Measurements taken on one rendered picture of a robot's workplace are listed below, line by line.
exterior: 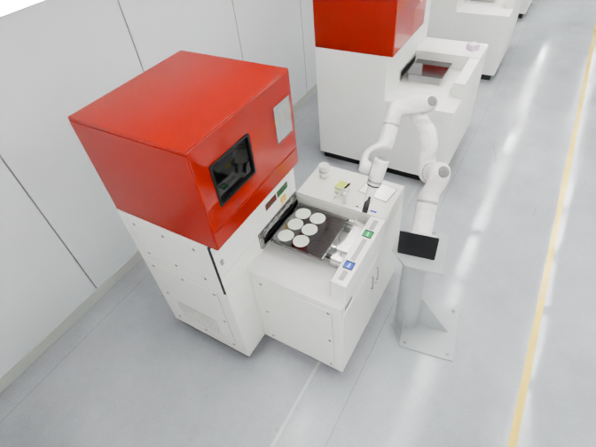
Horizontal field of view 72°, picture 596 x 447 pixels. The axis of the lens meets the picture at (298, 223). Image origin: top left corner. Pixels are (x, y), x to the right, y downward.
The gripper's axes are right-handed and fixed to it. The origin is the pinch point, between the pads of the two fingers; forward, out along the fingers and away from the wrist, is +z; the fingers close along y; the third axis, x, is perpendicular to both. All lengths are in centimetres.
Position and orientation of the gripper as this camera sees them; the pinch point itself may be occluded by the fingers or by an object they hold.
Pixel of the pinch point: (365, 207)
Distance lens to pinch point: 246.5
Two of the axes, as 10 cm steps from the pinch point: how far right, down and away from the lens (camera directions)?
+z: -2.2, 8.5, 4.8
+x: 9.5, 3.0, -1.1
